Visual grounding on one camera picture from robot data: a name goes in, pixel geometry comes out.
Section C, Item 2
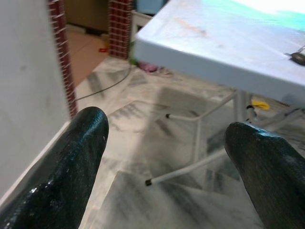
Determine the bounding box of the red brick tiled wall edge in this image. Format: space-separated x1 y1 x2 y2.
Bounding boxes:
48 0 79 119

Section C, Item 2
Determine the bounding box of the white metal table leg frame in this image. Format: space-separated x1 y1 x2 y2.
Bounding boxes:
144 89 253 187

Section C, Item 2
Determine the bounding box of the dark key fob with ring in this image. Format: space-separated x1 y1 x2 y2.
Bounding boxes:
285 44 305 64

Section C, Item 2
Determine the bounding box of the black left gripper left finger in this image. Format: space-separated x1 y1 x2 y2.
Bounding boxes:
0 106 110 229

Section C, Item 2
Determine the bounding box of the white folding table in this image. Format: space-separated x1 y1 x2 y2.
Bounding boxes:
134 0 305 104

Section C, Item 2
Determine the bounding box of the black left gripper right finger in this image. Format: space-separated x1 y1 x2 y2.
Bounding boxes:
225 122 305 229

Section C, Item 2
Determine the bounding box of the brown wooden cabinet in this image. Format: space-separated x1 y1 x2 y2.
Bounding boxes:
63 0 111 33

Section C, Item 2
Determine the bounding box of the yellow floor object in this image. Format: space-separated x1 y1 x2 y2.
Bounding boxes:
251 100 270 111

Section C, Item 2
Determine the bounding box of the thin black floor cable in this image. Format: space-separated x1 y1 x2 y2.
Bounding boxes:
75 63 134 101

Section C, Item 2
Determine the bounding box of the red brick tiled pillar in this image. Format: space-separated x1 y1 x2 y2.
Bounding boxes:
108 0 133 58

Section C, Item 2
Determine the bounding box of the purple cloth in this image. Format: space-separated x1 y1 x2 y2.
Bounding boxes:
139 61 163 73

